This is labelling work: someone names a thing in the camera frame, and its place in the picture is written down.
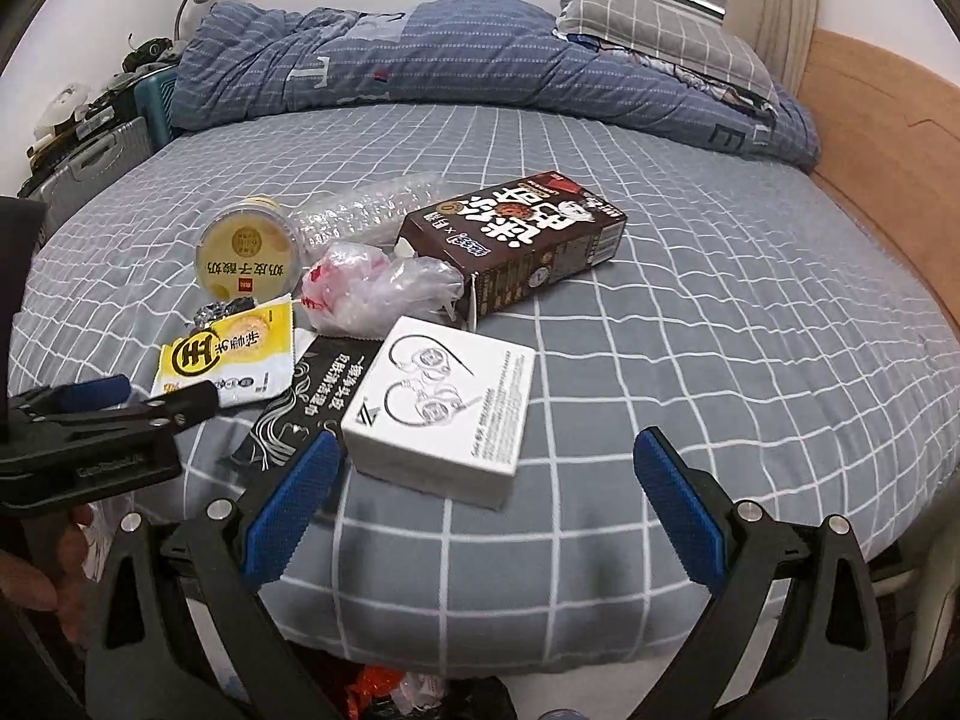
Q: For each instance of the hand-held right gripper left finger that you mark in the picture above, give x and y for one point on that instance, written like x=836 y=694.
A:
x=292 y=495

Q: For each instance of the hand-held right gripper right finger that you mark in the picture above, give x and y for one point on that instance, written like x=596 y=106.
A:
x=675 y=502

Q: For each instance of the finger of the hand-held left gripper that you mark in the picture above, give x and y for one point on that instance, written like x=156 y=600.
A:
x=94 y=392
x=180 y=401

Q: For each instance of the yellow white snack packet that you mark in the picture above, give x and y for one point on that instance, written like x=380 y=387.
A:
x=225 y=349

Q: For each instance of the brown drink carton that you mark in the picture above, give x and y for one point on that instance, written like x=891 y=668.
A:
x=517 y=240

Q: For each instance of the person's left hand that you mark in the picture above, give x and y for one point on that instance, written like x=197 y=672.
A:
x=37 y=585

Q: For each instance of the black paper sleeve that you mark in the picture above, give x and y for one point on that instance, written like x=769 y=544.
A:
x=300 y=397

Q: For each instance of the small black silver wrapper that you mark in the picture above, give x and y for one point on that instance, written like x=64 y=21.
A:
x=225 y=310

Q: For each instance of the grey checked bed sheet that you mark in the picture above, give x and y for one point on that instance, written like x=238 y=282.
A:
x=675 y=360

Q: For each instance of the yellow lidded yogurt cup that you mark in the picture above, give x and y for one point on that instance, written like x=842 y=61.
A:
x=244 y=255

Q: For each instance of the white earphone box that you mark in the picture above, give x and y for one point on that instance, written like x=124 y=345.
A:
x=442 y=397

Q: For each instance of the orange wrapper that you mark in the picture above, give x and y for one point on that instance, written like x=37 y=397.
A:
x=371 y=694

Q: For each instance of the crumpled red print plastic bag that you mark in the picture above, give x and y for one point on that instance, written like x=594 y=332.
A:
x=375 y=289

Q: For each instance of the grey suitcase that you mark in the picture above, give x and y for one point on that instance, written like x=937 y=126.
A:
x=82 y=165

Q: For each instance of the clear plastic bottle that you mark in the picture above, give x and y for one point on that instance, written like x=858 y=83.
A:
x=360 y=206

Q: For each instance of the white plush toy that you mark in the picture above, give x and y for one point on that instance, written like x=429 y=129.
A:
x=64 y=106

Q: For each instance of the teal suitcase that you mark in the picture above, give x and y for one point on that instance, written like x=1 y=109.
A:
x=156 y=101

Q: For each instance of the blue striped quilt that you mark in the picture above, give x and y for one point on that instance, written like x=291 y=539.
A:
x=450 y=67

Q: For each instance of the beige curtain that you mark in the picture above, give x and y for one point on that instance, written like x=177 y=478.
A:
x=780 y=45

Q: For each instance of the grey checked pillow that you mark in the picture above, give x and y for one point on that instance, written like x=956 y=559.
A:
x=660 y=22

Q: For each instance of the wooden bed frame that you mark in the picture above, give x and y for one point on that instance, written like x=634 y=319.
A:
x=877 y=135

